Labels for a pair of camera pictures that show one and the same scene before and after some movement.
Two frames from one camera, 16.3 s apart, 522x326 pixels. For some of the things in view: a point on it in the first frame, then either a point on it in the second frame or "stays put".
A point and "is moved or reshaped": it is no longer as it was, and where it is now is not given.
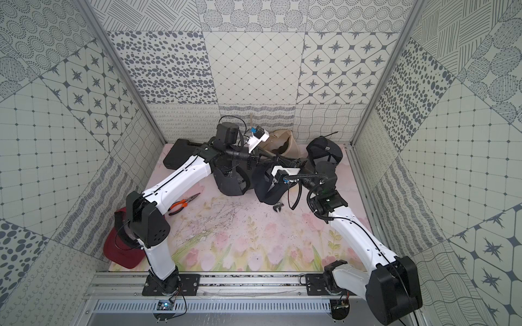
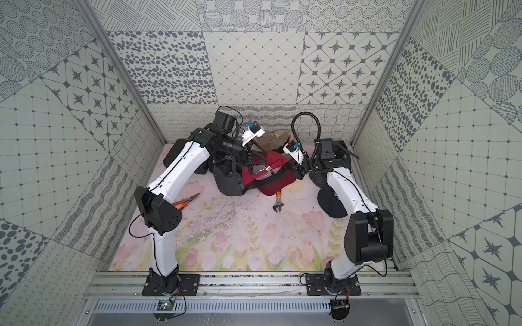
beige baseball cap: x=282 y=142 stays put
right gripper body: x=300 y=164 stays put
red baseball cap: x=122 y=246 to x=269 y=173
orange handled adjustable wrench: x=278 y=206 stays put
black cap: x=231 y=179 stays put
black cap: x=266 y=187 is moved or reshaped
